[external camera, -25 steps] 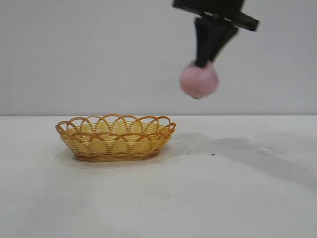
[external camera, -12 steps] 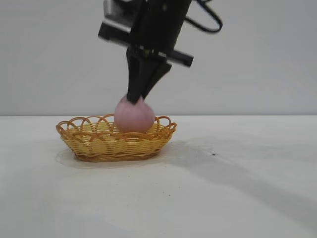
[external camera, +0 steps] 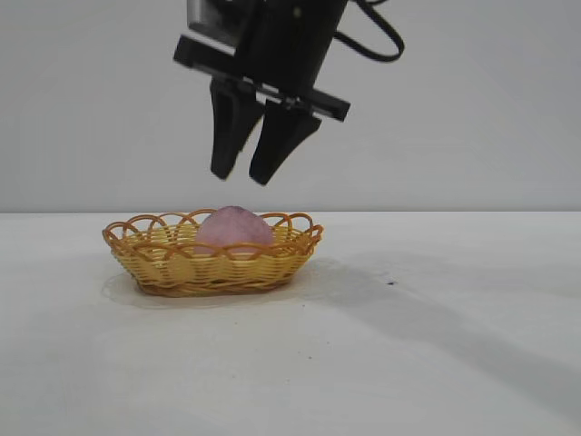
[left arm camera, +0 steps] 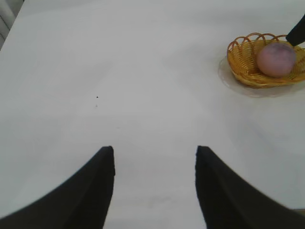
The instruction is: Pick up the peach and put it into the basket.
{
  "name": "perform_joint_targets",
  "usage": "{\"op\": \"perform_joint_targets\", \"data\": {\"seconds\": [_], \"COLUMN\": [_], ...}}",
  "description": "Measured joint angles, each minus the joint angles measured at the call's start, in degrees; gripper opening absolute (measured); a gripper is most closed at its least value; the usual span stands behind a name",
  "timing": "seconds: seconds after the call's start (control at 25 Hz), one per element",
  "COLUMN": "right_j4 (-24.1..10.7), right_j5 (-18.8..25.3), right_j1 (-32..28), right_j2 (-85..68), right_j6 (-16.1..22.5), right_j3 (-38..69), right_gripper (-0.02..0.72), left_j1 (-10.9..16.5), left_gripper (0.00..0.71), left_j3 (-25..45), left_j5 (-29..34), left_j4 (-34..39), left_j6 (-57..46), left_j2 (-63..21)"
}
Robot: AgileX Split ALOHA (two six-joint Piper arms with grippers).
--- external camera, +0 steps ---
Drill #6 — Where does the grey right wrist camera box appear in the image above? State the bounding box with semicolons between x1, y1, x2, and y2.
185;0;256;50

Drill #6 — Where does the yellow woven wicker basket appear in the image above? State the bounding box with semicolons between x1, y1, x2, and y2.
102;208;325;297

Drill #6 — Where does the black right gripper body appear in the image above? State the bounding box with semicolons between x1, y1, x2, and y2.
173;0;351;123

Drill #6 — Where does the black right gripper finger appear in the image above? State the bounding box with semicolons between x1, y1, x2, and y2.
209;80;267;181
248;100;322;186

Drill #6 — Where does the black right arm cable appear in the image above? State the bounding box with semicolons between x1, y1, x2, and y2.
335;0;405;63

